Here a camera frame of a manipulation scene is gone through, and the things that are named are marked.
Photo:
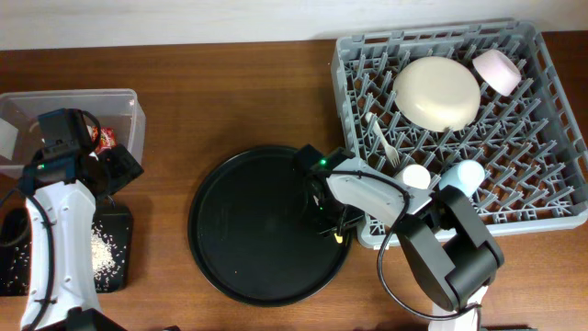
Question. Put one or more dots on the clear plastic waste bin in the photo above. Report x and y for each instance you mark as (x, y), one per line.
(117, 109)

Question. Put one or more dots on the white cup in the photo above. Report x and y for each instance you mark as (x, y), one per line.
(416, 176)

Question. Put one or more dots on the red snack wrapper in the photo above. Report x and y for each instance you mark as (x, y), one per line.
(108, 139)

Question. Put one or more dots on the yellow plastic spoon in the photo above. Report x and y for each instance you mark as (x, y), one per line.
(338, 238)

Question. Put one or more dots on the black rectangular tray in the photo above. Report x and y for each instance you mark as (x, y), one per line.
(117, 218)

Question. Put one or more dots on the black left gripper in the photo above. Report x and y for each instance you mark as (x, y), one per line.
(124, 165)

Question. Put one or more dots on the white rice pile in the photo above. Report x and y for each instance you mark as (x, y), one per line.
(109, 263)

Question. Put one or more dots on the large cream bowl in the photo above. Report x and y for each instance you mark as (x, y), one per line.
(437, 94)

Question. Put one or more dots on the light blue cup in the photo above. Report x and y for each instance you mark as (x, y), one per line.
(466, 175)

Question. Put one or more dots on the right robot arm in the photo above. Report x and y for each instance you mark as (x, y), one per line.
(450, 251)

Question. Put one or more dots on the round black tray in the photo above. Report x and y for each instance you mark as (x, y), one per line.
(252, 231)

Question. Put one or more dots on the white plastic spoon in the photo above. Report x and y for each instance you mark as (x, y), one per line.
(390, 152)

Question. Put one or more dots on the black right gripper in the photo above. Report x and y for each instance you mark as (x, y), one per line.
(326, 228)

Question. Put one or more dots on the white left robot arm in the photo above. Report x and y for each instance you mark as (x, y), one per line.
(61, 193)

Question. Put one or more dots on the grey plastic dishwasher rack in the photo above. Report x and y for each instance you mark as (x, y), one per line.
(529, 143)

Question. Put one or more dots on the pink bowl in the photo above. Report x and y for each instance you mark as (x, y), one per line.
(498, 71)

